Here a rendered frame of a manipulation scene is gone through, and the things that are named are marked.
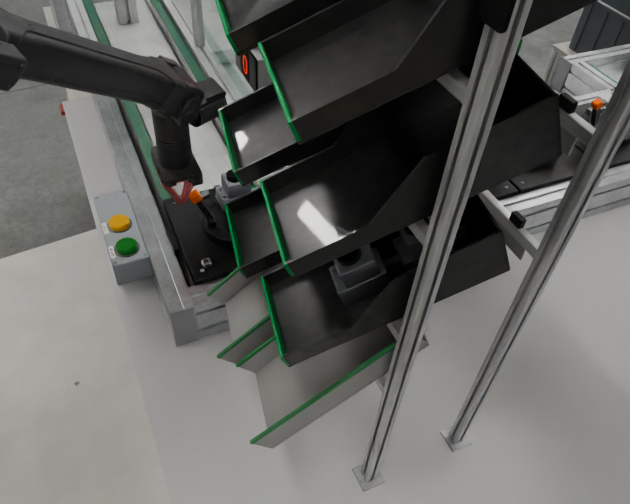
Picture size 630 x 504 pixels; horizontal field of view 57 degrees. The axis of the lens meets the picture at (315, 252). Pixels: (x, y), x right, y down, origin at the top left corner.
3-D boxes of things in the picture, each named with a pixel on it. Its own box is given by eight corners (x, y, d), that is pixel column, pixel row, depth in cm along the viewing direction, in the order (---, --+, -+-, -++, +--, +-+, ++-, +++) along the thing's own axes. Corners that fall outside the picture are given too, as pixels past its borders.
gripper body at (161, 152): (187, 148, 106) (183, 113, 101) (203, 182, 100) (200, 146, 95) (151, 155, 104) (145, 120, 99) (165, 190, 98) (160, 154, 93)
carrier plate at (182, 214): (195, 288, 107) (194, 280, 106) (163, 206, 122) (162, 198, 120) (314, 254, 115) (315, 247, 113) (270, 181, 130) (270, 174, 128)
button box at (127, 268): (117, 286, 113) (111, 265, 108) (98, 217, 126) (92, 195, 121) (154, 277, 115) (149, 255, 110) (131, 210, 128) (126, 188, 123)
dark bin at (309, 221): (292, 279, 58) (261, 235, 52) (267, 194, 66) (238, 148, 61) (562, 156, 54) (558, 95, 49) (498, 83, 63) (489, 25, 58)
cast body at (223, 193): (223, 212, 111) (221, 184, 106) (216, 198, 113) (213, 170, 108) (264, 202, 113) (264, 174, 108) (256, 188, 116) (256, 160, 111)
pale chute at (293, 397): (272, 449, 83) (250, 444, 80) (256, 371, 91) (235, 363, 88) (430, 345, 73) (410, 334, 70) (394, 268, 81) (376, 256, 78)
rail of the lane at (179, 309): (176, 347, 109) (169, 311, 101) (93, 101, 163) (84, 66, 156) (204, 338, 110) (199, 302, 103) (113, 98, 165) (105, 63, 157)
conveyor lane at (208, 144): (200, 317, 114) (196, 284, 106) (115, 98, 165) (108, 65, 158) (331, 278, 123) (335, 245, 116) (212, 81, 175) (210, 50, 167)
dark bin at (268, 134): (242, 187, 67) (211, 141, 61) (226, 123, 75) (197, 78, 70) (470, 77, 64) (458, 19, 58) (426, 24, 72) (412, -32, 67)
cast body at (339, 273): (345, 307, 71) (326, 275, 65) (336, 280, 74) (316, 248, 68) (409, 278, 70) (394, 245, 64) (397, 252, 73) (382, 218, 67)
